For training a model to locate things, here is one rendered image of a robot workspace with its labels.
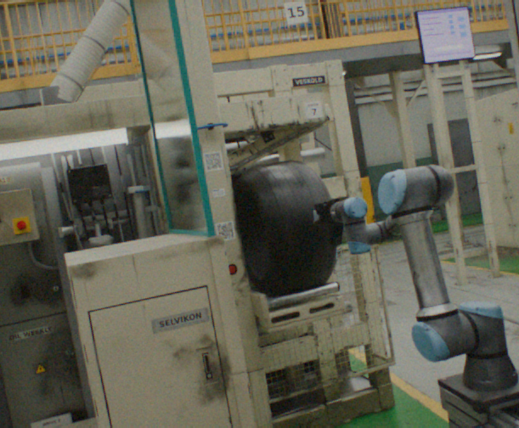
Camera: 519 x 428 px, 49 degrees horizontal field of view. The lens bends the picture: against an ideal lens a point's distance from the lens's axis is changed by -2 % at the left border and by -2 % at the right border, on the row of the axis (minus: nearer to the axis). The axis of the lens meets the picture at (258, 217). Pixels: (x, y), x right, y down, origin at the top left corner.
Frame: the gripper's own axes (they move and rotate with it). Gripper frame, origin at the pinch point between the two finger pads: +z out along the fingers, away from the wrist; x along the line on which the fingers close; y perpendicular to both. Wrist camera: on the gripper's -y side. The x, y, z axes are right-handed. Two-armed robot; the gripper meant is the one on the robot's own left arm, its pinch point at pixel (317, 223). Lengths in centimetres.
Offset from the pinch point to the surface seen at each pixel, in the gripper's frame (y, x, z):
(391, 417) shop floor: -112, -57, 80
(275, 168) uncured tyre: 26.2, 6.7, 14.6
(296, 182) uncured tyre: 18.3, 2.2, 6.4
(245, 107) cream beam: 60, 4, 41
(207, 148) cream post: 39, 33, 18
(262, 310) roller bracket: -29.3, 24.9, 13.5
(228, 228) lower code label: 5.6, 30.1, 21.1
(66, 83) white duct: 80, 82, 41
